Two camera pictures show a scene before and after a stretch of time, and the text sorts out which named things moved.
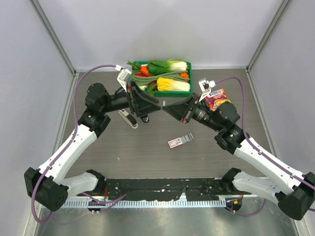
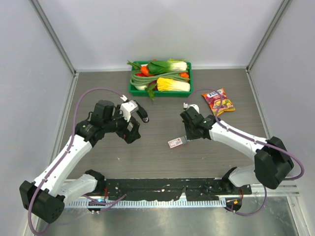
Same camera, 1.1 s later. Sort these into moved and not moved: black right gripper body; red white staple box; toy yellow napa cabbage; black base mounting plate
Moved: black right gripper body
Not moved: toy yellow napa cabbage; red white staple box; black base mounting plate
